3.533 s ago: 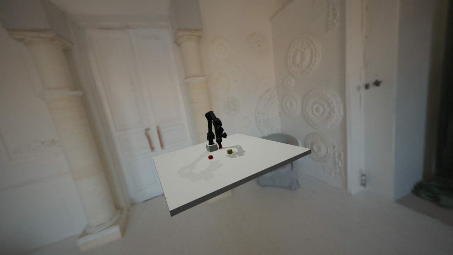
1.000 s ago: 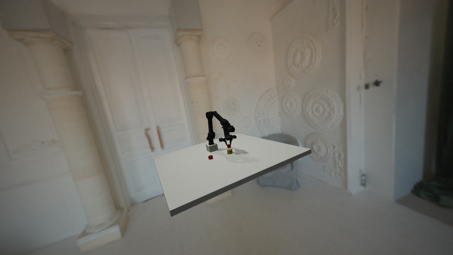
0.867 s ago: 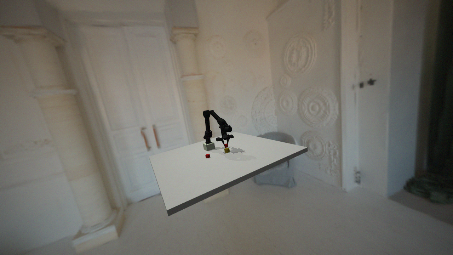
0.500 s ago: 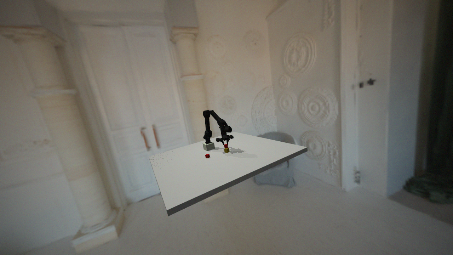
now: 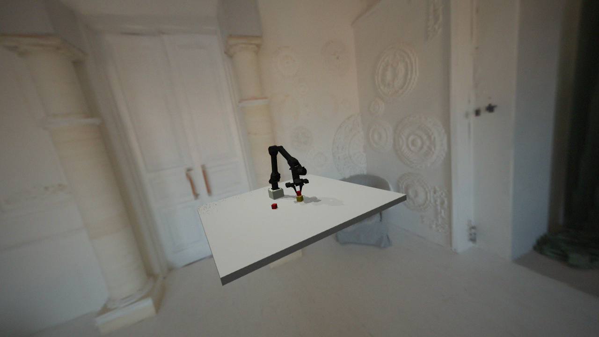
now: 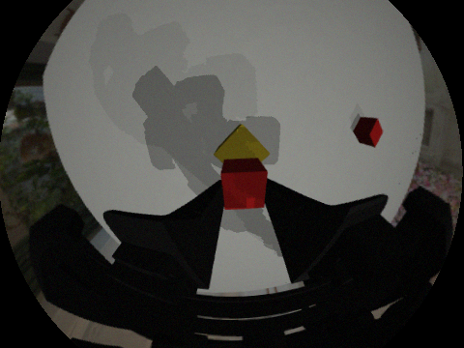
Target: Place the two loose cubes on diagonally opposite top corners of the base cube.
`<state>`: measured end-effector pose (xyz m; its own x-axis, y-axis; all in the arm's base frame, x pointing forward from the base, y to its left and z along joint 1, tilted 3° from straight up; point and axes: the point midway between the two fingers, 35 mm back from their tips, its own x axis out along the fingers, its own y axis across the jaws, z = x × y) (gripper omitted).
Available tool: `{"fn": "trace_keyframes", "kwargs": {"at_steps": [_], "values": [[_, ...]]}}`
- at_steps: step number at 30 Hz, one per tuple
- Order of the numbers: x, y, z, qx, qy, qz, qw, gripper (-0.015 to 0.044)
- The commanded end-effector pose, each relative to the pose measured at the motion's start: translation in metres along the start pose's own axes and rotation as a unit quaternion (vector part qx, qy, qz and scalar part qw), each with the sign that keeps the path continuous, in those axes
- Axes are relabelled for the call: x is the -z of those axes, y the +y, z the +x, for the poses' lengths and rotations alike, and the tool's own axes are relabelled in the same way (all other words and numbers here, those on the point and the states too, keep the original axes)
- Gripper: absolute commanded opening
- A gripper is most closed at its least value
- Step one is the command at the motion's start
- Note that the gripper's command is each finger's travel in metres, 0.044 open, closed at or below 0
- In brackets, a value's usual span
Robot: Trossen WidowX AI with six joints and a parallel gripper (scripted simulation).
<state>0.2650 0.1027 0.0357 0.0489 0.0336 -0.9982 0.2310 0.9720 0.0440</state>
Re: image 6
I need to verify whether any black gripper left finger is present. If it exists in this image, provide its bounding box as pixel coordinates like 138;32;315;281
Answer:
103;181;224;289

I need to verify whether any olive yellow cube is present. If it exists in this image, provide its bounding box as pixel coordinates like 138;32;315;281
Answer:
214;125;270;162

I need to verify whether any red cube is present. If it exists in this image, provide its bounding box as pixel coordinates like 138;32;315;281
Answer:
353;117;383;147
220;158;268;210

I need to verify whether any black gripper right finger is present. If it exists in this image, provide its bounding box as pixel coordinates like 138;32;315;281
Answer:
264;179;388;283

